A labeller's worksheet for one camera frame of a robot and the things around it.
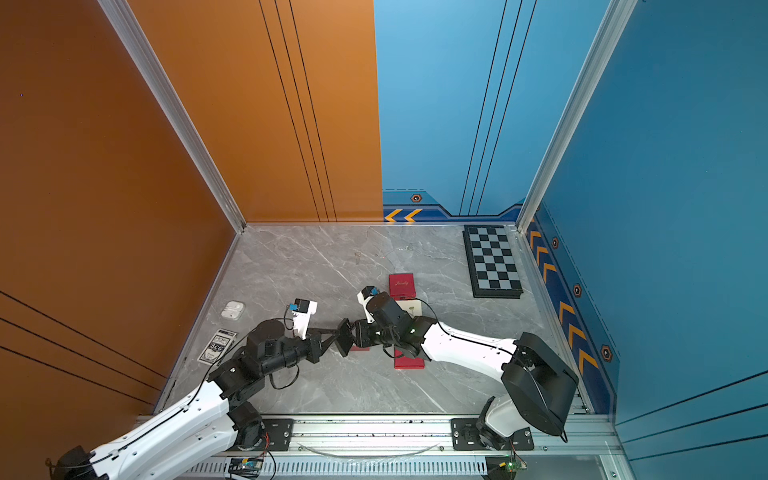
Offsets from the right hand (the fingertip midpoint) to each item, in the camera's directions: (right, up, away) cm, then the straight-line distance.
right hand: (352, 332), depth 79 cm
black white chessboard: (+46, +17, +24) cm, 54 cm away
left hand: (-2, +2, -3) cm, 4 cm away
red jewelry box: (+14, -9, +4) cm, 17 cm away
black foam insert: (-1, -1, -3) cm, 3 cm away
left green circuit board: (-25, -30, -8) cm, 40 cm away
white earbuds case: (-41, +3, +16) cm, 44 cm away
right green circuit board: (+37, -29, -9) cm, 48 cm away
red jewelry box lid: (+14, +10, +20) cm, 26 cm away
